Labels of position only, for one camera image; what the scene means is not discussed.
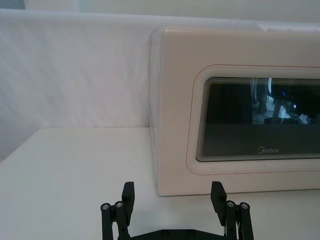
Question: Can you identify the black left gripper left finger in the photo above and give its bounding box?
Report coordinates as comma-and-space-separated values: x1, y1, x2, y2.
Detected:
100, 181, 137, 240

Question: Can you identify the cream microwave oven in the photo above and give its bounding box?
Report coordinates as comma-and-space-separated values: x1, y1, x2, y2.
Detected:
149, 26, 320, 198

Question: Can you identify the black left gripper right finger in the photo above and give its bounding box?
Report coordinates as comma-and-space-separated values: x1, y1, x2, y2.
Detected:
210, 181, 255, 240

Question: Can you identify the white table cloth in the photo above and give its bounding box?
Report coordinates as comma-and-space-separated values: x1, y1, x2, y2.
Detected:
0, 126, 320, 240

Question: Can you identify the white curtain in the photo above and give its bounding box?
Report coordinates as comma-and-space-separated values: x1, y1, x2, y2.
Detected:
0, 0, 320, 163

